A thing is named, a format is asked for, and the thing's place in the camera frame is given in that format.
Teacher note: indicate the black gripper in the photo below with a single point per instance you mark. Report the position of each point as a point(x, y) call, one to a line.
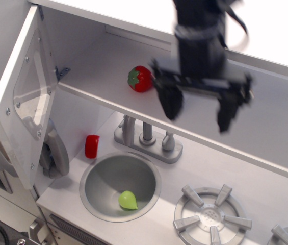
point(169, 81)

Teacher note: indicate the white microwave door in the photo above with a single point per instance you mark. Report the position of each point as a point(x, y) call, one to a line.
point(27, 89)

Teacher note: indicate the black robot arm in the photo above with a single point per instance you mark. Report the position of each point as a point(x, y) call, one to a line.
point(201, 65)

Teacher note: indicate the grey toy faucet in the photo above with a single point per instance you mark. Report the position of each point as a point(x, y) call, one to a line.
point(144, 139)

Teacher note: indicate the red toy strawberry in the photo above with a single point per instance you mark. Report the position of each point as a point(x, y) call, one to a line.
point(139, 79)

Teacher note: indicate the white toy kitchen shelf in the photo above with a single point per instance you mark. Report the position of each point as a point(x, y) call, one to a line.
point(135, 32)

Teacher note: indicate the red toy cylinder piece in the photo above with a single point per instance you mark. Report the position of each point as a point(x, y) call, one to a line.
point(91, 146)

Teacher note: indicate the green toy pear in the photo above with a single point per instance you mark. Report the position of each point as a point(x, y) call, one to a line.
point(128, 200)

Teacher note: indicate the grey round sink bowl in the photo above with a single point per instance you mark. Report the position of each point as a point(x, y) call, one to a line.
point(109, 176)

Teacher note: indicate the grey toy telephone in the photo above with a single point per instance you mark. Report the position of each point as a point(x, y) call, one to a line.
point(54, 157)

